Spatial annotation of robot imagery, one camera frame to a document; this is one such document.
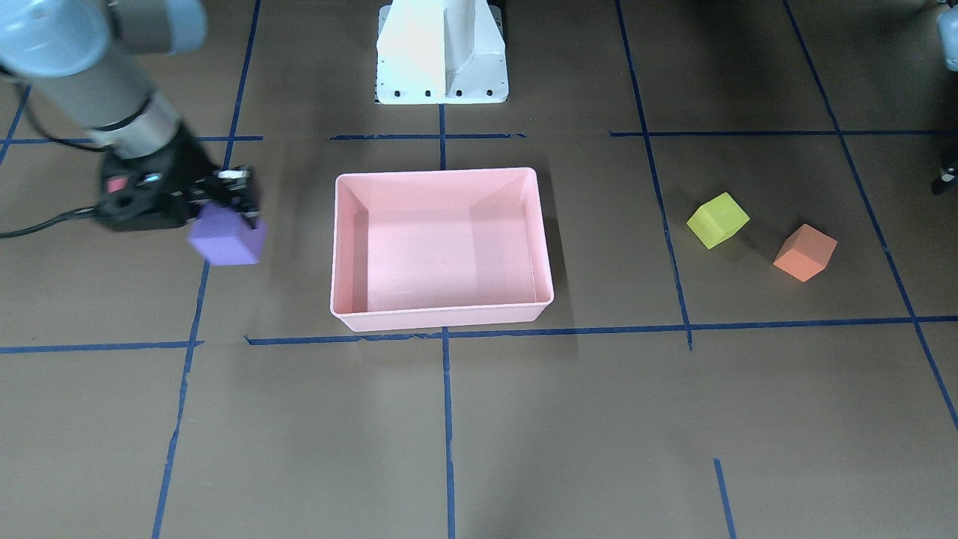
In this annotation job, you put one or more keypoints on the orange foam block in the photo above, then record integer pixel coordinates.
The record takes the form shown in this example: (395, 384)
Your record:
(805, 253)

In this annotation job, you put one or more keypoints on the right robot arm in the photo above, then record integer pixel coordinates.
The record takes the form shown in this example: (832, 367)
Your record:
(82, 55)

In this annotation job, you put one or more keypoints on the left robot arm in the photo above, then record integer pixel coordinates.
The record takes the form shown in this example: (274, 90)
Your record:
(947, 27)

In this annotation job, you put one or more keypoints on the pink plastic bin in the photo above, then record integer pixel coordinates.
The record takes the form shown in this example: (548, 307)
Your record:
(424, 249)

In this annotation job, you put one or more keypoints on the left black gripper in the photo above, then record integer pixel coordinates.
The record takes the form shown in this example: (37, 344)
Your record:
(947, 178)

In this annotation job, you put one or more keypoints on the purple foam block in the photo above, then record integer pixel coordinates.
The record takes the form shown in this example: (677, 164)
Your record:
(223, 238)

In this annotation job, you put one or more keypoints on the white camera mast post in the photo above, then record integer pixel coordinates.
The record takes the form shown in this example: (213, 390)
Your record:
(432, 52)

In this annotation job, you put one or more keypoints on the yellow foam block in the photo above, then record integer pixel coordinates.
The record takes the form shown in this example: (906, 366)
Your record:
(717, 220)

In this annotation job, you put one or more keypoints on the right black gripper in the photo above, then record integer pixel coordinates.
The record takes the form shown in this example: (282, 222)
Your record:
(188, 166)

